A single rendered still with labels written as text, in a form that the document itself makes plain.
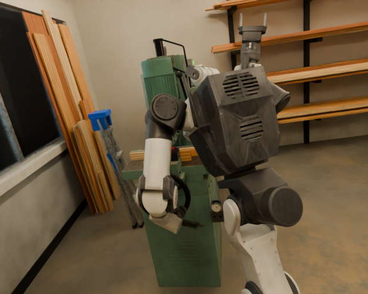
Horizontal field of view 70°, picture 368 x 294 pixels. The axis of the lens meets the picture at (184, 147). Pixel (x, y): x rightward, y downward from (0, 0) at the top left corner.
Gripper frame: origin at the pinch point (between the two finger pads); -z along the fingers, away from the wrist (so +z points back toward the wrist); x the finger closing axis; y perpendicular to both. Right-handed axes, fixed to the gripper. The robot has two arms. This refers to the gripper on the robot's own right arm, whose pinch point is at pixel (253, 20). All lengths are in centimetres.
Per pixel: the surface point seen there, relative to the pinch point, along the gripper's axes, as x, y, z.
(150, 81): 52, 12, 27
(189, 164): 29, 19, 73
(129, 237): 95, 90, 158
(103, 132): 117, 77, 61
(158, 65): 48, 10, 19
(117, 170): 108, 87, 95
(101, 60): 203, 221, -31
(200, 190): 22, 21, 88
